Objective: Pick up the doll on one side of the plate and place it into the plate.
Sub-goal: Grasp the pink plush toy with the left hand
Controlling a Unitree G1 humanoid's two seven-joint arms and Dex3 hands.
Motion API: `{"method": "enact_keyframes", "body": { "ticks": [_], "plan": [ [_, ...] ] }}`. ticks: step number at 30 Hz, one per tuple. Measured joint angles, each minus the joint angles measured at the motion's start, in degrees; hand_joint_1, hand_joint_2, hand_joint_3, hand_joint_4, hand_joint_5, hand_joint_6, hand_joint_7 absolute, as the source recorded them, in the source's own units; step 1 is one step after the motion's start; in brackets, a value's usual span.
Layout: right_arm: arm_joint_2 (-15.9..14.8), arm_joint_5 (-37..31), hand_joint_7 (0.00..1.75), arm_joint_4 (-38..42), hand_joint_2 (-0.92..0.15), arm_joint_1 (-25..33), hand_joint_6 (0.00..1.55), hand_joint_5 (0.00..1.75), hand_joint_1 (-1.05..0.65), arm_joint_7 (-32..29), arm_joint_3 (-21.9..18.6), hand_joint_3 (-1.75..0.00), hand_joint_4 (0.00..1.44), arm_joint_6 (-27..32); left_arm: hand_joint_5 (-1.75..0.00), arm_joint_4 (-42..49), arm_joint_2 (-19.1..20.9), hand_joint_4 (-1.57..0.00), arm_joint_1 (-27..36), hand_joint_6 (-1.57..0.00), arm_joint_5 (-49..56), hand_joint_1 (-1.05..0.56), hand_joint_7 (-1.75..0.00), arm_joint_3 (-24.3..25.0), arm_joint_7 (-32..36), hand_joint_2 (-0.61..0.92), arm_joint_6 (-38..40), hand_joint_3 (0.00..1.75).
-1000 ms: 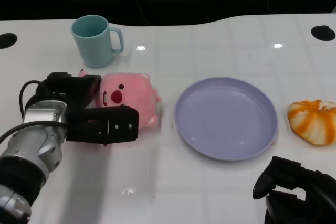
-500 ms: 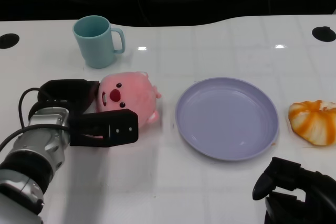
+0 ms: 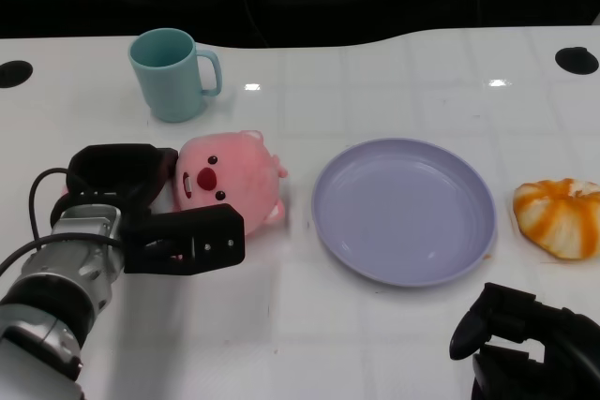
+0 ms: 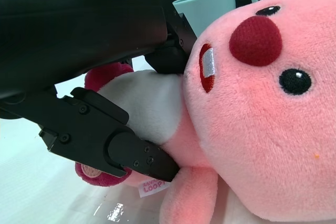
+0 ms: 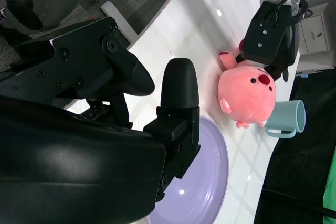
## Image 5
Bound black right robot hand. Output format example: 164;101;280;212
0;16;202;224

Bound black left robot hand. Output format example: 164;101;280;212
264;23;300;82

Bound pink plush doll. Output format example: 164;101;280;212
218;39;278;130

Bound purple plastic plate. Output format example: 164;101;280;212
145;115;229;224

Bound white cabinet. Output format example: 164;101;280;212
296;0;336;56

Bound teal plastic mug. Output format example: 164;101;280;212
265;100;307;140

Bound black backdrop cloth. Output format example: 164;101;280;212
253;66;336;224

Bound white table leg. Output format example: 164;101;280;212
100;0;139;44

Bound green cloth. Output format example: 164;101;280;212
322;167;336;224

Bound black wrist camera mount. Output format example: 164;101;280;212
240;1;292;68

